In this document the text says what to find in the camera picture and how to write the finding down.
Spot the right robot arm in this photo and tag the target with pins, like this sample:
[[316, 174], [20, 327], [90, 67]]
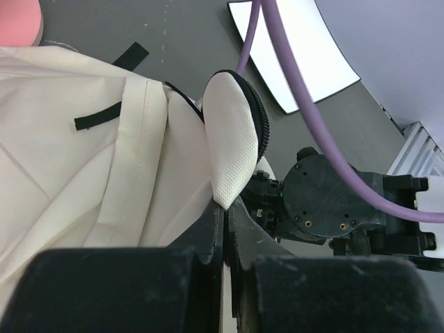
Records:
[[313, 205]]

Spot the white square board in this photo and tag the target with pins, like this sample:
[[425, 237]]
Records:
[[324, 69]]

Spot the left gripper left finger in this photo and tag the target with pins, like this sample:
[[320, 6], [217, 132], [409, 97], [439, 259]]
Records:
[[176, 288]]

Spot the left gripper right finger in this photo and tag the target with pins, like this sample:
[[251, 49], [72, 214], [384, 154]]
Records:
[[276, 291]]

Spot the pink three-tier shelf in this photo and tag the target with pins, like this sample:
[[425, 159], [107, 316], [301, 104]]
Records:
[[21, 23]]

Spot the cream canvas backpack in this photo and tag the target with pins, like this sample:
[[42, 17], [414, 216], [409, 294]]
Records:
[[95, 155]]

